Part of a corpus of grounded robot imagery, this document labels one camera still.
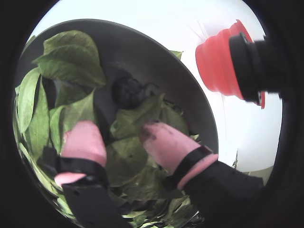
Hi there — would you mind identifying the pink padded gripper finger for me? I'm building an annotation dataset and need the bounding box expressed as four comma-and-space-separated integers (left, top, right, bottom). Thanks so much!
139, 121, 264, 228
42, 120, 133, 228

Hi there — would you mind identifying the dark blueberry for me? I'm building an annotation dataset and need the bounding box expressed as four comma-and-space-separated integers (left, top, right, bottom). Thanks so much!
111, 68, 148, 110

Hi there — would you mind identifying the dark grey bowl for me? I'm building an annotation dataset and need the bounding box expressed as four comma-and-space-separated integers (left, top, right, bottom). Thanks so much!
13, 19, 219, 228

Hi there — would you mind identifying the pointed green leaf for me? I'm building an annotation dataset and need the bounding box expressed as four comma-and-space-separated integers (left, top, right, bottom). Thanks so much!
48, 87, 97, 154

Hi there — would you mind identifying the long narrow green leaf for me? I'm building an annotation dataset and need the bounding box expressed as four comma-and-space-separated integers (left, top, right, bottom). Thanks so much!
15, 67, 42, 134
26, 78, 51, 162

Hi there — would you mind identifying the crumpled dull green leaf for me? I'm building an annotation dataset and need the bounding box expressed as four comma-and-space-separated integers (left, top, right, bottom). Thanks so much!
110, 93, 166, 140

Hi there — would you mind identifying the flat dull green leaf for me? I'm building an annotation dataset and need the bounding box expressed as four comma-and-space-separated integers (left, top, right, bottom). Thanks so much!
105, 136, 150, 188

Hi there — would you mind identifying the large broad green leaf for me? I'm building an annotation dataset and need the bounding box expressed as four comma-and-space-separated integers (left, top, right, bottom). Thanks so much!
43, 30, 100, 63
32, 44, 107, 88

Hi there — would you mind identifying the small loose green leaf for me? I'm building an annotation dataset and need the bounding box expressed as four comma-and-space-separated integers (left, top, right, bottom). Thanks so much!
170, 50, 183, 61

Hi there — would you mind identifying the red collapsible silicone cup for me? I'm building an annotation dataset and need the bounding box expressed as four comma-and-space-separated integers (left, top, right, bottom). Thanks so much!
195, 19, 266, 110

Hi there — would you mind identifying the black cylindrical lens mount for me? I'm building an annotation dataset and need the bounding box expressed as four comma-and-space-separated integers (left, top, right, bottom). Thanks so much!
228, 32, 289, 103

